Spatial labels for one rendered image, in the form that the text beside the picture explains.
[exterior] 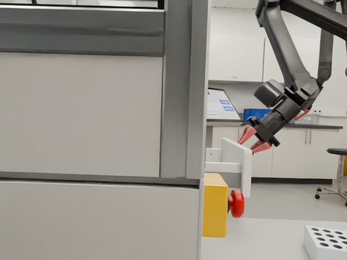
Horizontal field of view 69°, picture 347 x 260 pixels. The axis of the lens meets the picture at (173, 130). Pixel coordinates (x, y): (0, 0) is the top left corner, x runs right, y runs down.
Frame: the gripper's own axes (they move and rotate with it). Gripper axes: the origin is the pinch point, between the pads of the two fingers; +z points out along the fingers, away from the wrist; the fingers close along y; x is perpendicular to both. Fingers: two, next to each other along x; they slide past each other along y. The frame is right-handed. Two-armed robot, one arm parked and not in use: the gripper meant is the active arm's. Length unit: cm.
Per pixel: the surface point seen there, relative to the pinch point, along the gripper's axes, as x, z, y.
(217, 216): 39.6, 11.7, 6.7
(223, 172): 15.9, 7.5, 3.4
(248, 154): 17.6, 0.9, 3.2
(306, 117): -328, -142, -121
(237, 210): 38.0, 9.3, 4.7
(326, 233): 27.9, 1.1, -13.5
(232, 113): -103, -22, -5
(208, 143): -99, 4, -9
